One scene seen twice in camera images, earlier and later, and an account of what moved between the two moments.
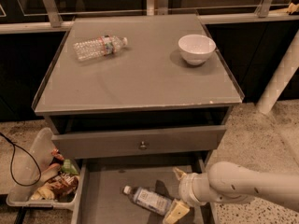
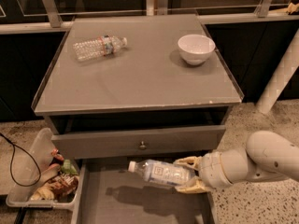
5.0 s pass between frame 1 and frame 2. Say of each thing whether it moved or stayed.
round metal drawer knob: stayed
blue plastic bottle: moved
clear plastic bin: stayed
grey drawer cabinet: stayed
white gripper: moved
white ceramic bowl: stayed
